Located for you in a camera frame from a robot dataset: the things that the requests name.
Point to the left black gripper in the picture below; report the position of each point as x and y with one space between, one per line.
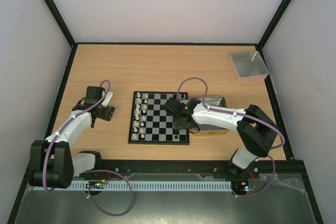
107 115

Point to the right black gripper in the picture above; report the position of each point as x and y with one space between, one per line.
181 122

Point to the black white chess board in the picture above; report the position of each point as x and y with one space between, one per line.
149 117

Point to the metal tin tray with pieces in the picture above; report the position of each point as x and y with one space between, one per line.
209 120

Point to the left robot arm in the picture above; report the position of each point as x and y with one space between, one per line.
51 164

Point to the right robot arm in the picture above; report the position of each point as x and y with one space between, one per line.
257 131

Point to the empty metal tin box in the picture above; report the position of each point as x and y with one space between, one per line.
248 66

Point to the metal sheet front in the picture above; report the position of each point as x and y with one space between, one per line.
163 200

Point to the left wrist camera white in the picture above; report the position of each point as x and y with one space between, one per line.
108 97

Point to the black mounting rail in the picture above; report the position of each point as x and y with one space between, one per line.
219 169

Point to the black aluminium frame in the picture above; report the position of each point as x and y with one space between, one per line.
135 44

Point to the grey slotted cable duct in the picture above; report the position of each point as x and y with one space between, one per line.
131 185

